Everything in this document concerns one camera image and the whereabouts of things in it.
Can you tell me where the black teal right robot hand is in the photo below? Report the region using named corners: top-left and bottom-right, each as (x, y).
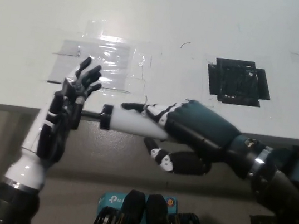
top-left (112, 89), bottom-right (273, 188)

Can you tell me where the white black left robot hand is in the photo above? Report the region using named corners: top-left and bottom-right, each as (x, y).
top-left (2, 47), bottom-right (106, 198)

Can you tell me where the small white air pump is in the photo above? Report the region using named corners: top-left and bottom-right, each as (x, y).
top-left (71, 96), bottom-right (173, 145)

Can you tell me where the clear plastic sheet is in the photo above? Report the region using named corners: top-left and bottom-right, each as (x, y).
top-left (41, 28), bottom-right (151, 98)

